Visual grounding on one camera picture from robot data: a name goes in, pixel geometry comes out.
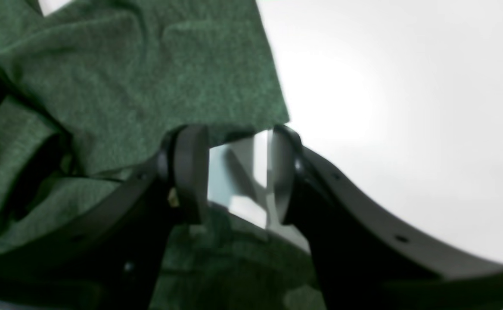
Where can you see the dark green long-sleeve shirt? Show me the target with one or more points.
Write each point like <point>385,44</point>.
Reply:
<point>87,92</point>

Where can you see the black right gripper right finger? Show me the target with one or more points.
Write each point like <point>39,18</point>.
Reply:
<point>366,258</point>

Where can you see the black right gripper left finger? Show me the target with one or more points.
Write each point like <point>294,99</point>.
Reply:
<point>109,258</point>

